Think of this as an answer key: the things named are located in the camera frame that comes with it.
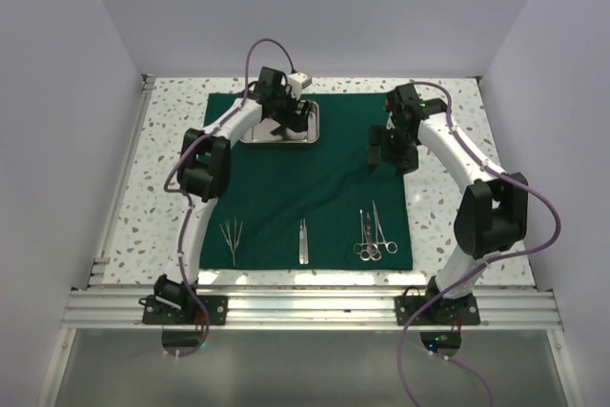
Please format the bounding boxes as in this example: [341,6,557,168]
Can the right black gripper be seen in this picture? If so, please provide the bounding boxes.
[369,125,419,178]

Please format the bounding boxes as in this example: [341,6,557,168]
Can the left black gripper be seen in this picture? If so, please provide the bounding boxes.
[272,86,312,133]

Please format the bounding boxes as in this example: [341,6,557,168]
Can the stainless steel tray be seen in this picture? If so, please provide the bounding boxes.
[240,100,320,145]

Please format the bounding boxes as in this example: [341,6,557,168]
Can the green surgical cloth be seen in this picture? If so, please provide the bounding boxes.
[199,93,413,271]

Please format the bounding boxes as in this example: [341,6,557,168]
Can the small steel hemostat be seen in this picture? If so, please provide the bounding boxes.
[353,210,377,261]

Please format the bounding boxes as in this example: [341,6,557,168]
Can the long steel hemostat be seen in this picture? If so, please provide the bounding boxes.
[372,200,398,254]

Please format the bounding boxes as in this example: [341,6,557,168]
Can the steel surgical scissors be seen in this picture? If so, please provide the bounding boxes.
[365,214,382,261]

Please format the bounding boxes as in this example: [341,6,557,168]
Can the steel scalpel handle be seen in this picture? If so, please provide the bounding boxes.
[298,218,305,265]
[301,218,309,265]

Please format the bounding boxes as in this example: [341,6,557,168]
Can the steel forceps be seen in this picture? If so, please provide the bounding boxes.
[220,220,236,267]
[232,218,243,267]

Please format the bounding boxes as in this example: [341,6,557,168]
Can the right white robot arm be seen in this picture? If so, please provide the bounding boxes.
[369,95,528,324]

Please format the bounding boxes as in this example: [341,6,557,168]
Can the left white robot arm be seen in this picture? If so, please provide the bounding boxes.
[148,67,312,324]

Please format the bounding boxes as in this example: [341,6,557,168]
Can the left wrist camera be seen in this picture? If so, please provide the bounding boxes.
[286,71,312,99]

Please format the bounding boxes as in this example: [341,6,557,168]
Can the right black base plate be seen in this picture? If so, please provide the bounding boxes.
[394,286,481,326]

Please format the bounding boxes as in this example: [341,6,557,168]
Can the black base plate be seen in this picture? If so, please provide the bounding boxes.
[394,286,481,326]
[138,295,229,326]

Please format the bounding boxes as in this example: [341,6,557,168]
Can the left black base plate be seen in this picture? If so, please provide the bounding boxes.
[138,295,229,326]

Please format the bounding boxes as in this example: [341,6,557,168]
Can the aluminium rail frame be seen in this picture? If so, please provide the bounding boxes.
[38,76,583,406]

